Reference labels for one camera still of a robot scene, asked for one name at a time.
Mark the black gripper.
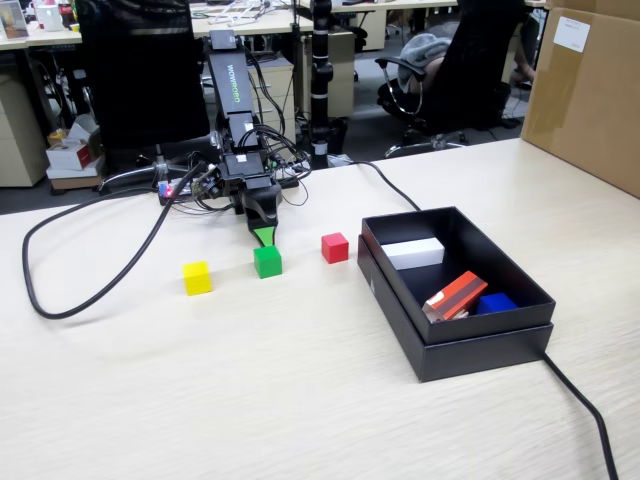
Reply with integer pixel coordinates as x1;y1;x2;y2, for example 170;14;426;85
221;152;283;249

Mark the green wooden cube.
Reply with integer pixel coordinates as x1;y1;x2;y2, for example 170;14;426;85
252;244;284;280

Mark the red wooden cube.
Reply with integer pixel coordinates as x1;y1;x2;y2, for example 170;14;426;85
320;231;350;265

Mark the yellow wooden cube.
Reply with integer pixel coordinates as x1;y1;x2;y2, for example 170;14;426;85
182;260;214;297

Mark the open white cardboard box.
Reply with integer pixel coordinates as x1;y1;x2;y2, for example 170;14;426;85
64;112;102;147

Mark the small white red box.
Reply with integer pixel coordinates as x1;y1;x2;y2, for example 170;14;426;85
45;139;104;172

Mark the black cardboard box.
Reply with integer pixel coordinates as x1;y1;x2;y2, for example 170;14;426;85
356;205;558;384

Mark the large brown cardboard box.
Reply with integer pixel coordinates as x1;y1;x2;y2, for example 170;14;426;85
519;0;640;199

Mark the white power strip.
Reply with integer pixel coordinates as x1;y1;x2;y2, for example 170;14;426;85
272;157;314;182

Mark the controller board with red light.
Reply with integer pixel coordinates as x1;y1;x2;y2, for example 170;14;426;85
157;179;201;206

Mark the beige drawer cabinet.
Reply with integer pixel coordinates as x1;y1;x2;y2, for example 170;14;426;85
212;57;296;147

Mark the black segmented pole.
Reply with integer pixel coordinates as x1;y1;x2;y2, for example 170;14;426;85
308;0;335;170

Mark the white rectangular block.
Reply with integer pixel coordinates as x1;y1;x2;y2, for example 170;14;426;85
380;237;446;271

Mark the beige side cabinet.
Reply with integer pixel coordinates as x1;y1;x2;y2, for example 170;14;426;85
299;29;357;120

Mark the black mesh office chair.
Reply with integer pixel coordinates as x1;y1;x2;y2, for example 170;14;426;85
74;0;212;194

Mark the white folding stand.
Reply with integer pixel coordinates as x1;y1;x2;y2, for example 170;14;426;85
206;3;272;27

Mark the orange matchbox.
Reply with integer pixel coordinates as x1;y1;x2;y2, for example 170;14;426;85
422;270;489;325

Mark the grey cloth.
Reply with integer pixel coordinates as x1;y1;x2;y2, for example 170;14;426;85
399;22;461;94

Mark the blue wooden cube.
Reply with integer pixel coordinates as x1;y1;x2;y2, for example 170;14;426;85
475;292;519;316

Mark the beige office desk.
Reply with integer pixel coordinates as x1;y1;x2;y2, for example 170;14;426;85
0;8;302;52
299;0;461;15

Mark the beige low cabinet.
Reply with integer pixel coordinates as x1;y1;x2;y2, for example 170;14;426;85
0;74;50;189

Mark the black chair with chrome arms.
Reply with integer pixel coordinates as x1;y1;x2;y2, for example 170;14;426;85
374;0;539;159

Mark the white paper label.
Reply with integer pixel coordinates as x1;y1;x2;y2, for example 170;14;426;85
553;15;592;54

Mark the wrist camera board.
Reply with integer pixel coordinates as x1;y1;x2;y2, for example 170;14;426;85
192;167;224;200

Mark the photo frame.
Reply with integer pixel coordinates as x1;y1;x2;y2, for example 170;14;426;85
0;0;31;41

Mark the thick black cable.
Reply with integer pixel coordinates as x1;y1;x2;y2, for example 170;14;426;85
20;160;621;480

